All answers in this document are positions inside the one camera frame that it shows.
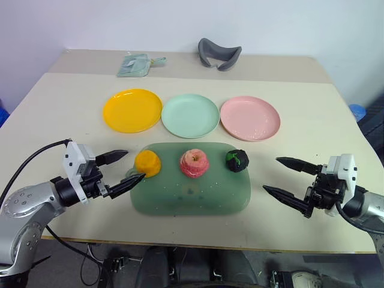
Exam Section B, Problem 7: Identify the yellow plate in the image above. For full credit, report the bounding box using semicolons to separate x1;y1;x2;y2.
103;88;163;134

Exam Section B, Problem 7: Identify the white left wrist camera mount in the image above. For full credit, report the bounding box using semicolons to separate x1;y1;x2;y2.
61;140;96;205

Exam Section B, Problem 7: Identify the grey curved foam face pad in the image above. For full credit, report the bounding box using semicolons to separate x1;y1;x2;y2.
197;37;243;73

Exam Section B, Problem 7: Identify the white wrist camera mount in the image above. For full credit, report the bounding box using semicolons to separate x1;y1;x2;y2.
61;140;96;205
325;153;358;217

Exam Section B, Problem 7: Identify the translucent green tray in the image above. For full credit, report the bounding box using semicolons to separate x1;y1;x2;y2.
125;142;253;217

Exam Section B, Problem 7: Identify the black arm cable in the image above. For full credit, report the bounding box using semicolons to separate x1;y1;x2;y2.
0;138;73;205
335;202;384;235

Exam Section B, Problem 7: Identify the light green pouch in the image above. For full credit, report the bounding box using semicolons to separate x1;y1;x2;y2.
116;53;167;78

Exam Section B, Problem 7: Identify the blue round object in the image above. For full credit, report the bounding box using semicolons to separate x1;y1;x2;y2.
347;103;367;122

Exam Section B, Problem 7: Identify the dark green toy vegetable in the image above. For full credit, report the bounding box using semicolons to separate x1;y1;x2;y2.
225;149;250;173

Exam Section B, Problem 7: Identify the pink red apple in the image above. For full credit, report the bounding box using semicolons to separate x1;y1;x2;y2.
179;148;211;179

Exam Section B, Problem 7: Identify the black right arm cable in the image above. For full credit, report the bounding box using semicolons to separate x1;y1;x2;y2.
335;202;384;235

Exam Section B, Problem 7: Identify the black box under table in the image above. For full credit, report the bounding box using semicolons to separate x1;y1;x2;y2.
103;255;133;276

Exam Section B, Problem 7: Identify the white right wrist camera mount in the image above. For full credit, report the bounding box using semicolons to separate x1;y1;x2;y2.
325;153;358;217

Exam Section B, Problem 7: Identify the light green plate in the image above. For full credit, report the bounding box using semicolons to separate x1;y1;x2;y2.
161;93;220;139

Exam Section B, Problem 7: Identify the black cable under table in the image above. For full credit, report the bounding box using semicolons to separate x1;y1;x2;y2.
44;224;104;286

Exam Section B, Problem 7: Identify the pink plate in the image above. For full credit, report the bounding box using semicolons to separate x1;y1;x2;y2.
219;95;282;143

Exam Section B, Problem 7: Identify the black device under table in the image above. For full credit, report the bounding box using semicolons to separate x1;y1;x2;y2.
271;269;294;288

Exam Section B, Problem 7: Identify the blue container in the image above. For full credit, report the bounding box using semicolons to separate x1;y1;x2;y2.
0;98;10;128

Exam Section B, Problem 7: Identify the orange fruit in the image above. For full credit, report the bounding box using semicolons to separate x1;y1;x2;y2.
134;149;163;179

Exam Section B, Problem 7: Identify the black chair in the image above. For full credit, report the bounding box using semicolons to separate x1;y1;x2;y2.
358;95;384;170

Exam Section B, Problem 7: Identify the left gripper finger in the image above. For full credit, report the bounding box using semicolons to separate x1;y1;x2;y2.
108;173;147;199
95;149;130;167

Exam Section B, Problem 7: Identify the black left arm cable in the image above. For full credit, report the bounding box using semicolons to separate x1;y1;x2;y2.
0;138;73;205

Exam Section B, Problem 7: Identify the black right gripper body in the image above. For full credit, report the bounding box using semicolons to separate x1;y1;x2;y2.
304;164;346;211

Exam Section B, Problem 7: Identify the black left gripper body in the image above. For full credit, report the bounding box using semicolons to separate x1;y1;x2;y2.
79;163;110;201

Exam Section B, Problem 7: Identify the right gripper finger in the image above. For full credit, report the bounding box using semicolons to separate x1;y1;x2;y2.
275;156;319;176
262;184;315;220

